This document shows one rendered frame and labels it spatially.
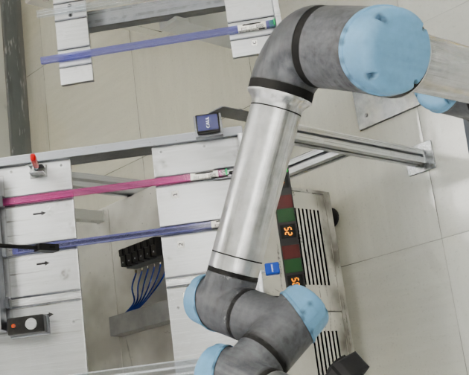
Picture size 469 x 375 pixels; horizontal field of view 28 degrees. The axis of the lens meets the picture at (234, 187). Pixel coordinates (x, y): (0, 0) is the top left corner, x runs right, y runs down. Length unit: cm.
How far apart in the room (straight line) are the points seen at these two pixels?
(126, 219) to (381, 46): 138
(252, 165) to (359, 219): 142
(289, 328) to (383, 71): 35
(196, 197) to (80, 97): 190
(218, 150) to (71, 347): 52
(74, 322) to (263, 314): 81
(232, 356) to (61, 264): 87
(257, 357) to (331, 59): 40
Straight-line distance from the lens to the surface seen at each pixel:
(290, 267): 198
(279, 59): 131
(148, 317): 232
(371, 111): 272
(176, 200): 201
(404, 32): 125
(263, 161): 131
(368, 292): 268
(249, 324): 127
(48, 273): 202
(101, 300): 255
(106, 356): 253
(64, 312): 200
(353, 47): 122
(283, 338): 122
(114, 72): 369
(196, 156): 203
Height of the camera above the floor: 211
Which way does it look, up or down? 43 degrees down
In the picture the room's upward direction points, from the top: 83 degrees counter-clockwise
